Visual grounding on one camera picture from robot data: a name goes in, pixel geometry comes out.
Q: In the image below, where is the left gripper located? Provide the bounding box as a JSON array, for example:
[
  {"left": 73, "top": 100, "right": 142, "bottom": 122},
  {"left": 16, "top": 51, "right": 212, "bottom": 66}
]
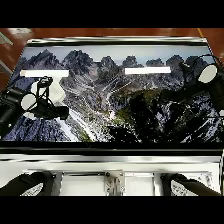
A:
[{"left": 34, "top": 101, "right": 70, "bottom": 121}]

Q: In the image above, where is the silver frame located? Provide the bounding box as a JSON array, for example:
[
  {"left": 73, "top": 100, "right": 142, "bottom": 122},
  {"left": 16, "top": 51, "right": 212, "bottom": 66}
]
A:
[{"left": 0, "top": 146, "right": 224, "bottom": 197}]

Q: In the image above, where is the black cable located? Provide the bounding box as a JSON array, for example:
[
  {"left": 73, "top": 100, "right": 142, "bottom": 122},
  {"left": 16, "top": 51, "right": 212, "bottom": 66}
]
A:
[{"left": 191, "top": 52, "right": 224, "bottom": 68}]

